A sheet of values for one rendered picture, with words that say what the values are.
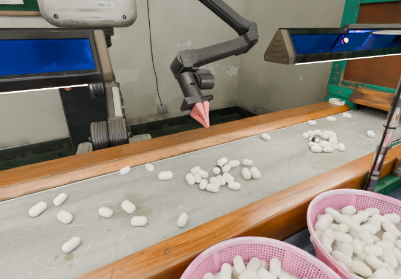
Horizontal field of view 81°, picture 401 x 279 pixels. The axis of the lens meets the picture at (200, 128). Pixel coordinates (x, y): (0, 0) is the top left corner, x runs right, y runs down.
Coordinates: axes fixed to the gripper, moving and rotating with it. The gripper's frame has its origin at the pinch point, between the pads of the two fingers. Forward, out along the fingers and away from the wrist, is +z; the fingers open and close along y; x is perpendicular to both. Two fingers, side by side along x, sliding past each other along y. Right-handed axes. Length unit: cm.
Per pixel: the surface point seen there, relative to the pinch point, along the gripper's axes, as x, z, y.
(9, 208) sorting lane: 6, 7, -52
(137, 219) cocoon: -7.5, 20.6, -28.4
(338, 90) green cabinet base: 8, -6, 84
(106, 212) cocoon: -4.1, 16.7, -33.6
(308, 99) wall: 80, -40, 164
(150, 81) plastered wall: 142, -131, 42
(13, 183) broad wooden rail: 8, 0, -52
